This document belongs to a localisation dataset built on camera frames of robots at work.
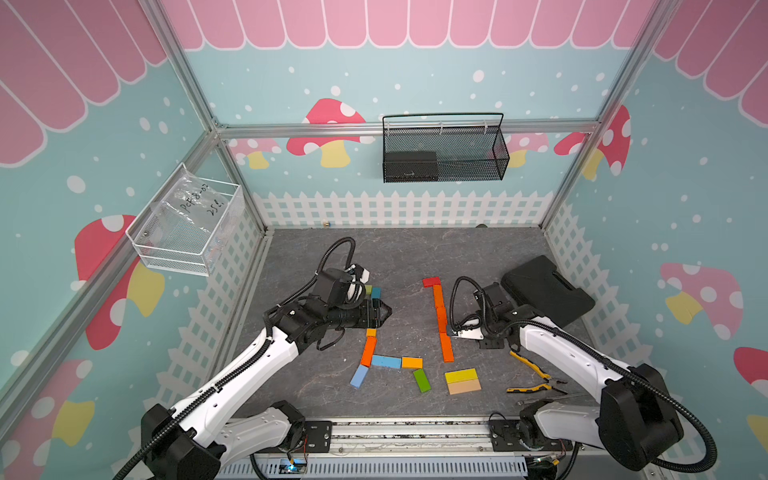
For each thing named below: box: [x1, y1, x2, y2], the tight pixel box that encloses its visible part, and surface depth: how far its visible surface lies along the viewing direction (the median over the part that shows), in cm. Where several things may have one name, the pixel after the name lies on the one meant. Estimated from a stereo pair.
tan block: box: [448, 379, 482, 395], surface depth 83 cm
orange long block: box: [360, 336, 376, 367], surface depth 90 cm
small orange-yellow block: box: [402, 357, 423, 369], surface depth 87 cm
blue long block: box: [372, 355, 402, 369], surface depth 87 cm
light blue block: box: [350, 364, 369, 389], surface depth 85 cm
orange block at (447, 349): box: [440, 332, 455, 363], surface depth 89 cm
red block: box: [422, 277, 441, 288], surface depth 107 cm
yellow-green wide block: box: [444, 368, 478, 384], surface depth 85 cm
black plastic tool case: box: [501, 255, 596, 328], surface depth 99 cm
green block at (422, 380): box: [413, 368, 431, 393], surface depth 85 cm
